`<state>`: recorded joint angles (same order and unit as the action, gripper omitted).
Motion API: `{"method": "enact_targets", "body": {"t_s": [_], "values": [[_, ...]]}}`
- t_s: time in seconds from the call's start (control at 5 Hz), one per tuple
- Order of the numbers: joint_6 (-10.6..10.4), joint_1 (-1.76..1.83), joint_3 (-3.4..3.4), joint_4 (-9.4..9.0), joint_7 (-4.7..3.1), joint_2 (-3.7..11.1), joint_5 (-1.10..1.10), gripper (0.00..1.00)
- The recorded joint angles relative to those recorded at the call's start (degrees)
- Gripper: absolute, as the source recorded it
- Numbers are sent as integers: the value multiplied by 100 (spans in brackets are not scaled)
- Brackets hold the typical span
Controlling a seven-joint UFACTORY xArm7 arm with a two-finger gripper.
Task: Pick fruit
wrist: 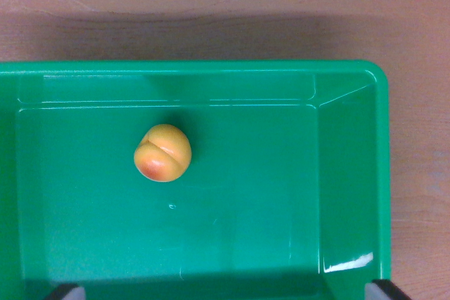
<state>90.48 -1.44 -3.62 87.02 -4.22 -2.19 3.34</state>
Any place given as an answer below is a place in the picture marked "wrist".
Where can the green plastic bin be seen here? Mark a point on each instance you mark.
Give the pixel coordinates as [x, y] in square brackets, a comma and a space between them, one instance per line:
[246, 191]

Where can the yellow orange peach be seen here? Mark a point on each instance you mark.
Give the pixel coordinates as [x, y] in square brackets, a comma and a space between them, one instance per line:
[162, 153]

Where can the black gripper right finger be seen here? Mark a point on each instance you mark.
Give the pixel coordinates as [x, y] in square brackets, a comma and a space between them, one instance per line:
[382, 292]

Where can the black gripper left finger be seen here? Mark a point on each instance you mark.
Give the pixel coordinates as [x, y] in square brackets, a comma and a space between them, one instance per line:
[67, 293]

